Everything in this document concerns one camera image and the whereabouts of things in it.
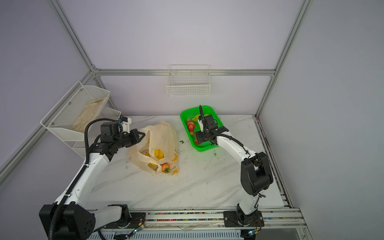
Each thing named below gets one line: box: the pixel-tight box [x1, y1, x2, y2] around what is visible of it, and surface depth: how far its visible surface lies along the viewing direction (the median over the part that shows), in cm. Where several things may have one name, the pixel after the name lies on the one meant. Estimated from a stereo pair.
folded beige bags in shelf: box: [70, 96, 106, 134], surface depth 82 cm
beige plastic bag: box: [128, 121, 179, 176], surface depth 80 cm
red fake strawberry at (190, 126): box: [187, 122, 195, 132], surface depth 112 cm
